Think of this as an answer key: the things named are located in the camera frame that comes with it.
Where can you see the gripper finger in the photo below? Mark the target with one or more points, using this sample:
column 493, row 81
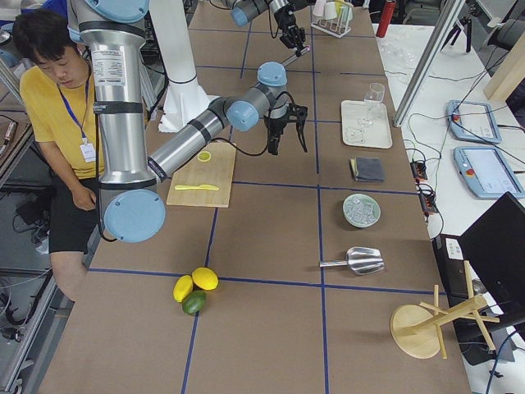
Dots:
column 300, row 37
column 287, row 41
column 273, row 144
column 301, row 136

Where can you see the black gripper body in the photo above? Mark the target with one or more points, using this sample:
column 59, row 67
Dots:
column 274, row 125
column 286, row 22

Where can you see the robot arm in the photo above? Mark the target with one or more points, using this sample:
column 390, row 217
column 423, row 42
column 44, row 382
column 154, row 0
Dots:
column 130, row 209
column 242, row 12

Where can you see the pink upturned cup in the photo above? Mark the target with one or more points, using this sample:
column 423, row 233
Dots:
column 319, row 8

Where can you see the white upturned cup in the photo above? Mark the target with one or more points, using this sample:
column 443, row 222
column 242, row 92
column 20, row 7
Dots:
column 330, row 10

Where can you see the yellow upturned cup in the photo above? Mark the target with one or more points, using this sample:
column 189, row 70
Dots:
column 339, row 5

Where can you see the pale blue upturned cup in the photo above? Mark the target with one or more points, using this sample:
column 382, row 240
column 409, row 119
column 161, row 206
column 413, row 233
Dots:
column 345, row 17

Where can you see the lemon slice on board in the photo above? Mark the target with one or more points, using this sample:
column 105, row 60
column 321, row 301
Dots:
column 204, row 156

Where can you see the yellow lemon far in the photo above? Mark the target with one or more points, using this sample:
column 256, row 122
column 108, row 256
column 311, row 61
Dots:
column 205, row 278

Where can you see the yellow lemon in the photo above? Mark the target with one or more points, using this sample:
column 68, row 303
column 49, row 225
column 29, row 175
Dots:
column 205, row 278
column 183, row 287

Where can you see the yellow lemon near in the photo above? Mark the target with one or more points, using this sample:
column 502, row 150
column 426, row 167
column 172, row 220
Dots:
column 183, row 287

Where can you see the wooden cup tree stand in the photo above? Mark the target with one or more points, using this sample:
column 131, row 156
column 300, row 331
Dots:
column 416, row 329

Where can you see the bamboo cutting board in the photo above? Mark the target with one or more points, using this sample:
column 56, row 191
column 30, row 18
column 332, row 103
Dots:
column 218, row 171

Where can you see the cream bear serving tray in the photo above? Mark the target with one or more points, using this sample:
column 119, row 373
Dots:
column 362, row 126

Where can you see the folded grey cloth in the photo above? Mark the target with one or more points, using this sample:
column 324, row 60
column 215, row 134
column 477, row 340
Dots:
column 367, row 169

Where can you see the clear wine glass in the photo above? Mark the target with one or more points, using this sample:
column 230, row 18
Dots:
column 373, row 98

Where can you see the yellow plastic knife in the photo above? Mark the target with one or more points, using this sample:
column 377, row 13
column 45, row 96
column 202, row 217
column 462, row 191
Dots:
column 181, row 187

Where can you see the red bottle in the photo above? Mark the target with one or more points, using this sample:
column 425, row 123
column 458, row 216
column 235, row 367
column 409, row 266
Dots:
column 386, row 17

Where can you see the green bowl of ice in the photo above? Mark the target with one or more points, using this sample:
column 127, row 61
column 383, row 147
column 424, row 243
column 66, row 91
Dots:
column 361, row 210

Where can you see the steel ice scoop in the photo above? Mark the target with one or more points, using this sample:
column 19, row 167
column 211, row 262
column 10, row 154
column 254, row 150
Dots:
column 359, row 260

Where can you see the upper teach pendant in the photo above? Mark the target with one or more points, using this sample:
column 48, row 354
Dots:
column 473, row 121

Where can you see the teach pendant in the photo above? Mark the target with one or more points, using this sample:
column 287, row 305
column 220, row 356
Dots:
column 486, row 172
column 473, row 121

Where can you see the lower teach pendant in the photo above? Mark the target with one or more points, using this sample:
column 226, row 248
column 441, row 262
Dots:
column 486, row 172

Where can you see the person in yellow shirt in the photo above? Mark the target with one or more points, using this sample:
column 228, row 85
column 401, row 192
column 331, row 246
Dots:
column 58, row 93

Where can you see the white wire cup rack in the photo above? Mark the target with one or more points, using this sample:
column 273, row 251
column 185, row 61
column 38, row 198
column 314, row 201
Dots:
column 329, row 27

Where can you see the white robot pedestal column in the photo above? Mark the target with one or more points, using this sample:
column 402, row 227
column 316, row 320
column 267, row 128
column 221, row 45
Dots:
column 185, row 98

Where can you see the aluminium frame post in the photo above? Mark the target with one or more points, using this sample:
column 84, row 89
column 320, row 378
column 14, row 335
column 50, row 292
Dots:
column 443, row 26

